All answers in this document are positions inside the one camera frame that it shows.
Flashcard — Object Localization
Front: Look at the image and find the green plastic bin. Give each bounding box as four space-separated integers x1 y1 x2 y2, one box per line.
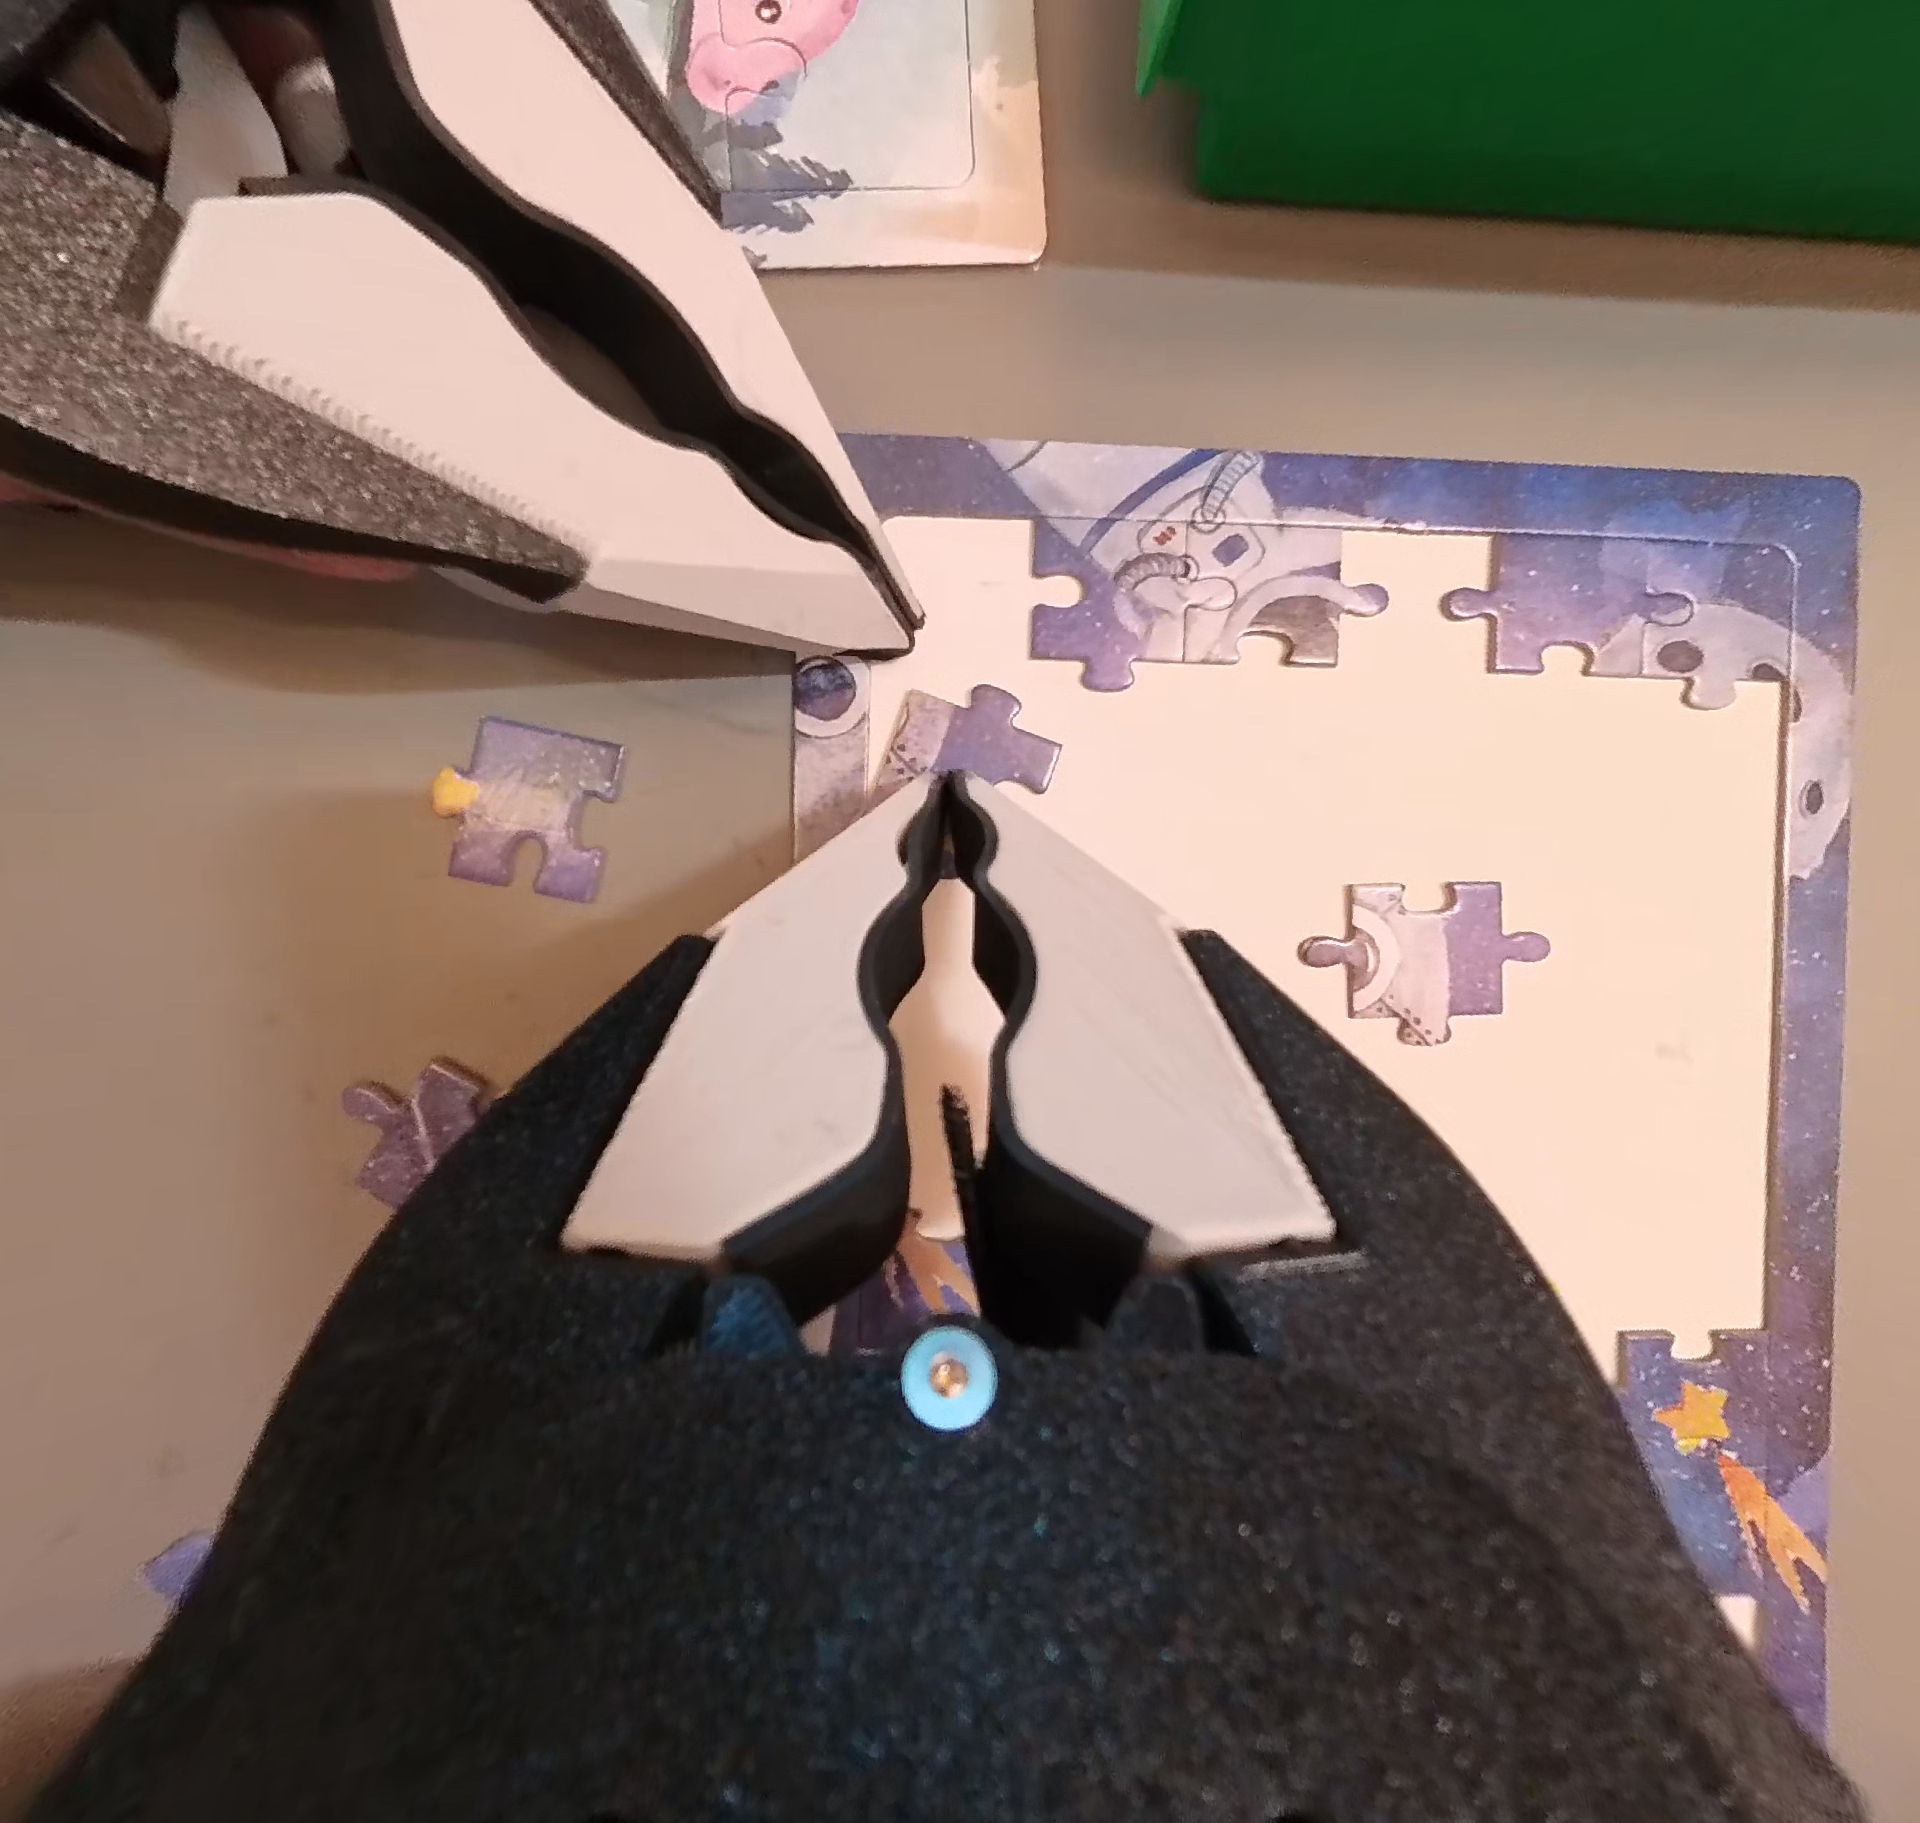
1136 0 1920 240

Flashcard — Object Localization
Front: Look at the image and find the colourful dinosaur puzzle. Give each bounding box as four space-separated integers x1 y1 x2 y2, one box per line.
589 0 1046 271

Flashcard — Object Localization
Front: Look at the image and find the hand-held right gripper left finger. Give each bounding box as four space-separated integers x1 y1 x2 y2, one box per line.
557 773 951 1320

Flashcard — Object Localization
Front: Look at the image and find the grey desk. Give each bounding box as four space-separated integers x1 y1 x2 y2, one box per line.
0 188 1920 1762

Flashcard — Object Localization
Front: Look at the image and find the blue orange star puzzle piece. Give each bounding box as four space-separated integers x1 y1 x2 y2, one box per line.
840 1242 977 1320

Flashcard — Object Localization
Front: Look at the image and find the purple grey banded puzzle piece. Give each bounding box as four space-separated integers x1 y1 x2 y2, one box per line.
1295 880 1551 1047

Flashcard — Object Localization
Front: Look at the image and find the orange comet puzzle piece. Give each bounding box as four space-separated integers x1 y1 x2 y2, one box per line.
1615 1328 1839 1631

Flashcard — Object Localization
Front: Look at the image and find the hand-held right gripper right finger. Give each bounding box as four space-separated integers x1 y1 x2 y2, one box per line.
948 773 1336 1320

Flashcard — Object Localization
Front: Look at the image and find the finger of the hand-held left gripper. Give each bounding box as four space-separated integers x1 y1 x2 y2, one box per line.
151 185 917 658
329 0 925 648

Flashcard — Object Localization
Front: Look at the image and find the pile of puzzle pieces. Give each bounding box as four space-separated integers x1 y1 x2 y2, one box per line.
141 1053 501 1616

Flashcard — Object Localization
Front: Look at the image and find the blue space puzzle tray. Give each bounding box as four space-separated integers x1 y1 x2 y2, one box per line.
790 432 1864 1740

